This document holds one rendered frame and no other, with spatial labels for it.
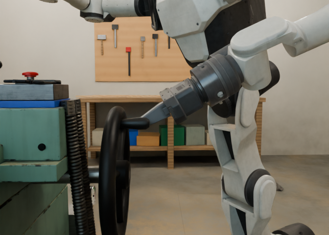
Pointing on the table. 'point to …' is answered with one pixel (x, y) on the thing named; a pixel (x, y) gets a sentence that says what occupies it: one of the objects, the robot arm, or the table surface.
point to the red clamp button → (30, 74)
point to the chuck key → (19, 81)
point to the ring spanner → (46, 82)
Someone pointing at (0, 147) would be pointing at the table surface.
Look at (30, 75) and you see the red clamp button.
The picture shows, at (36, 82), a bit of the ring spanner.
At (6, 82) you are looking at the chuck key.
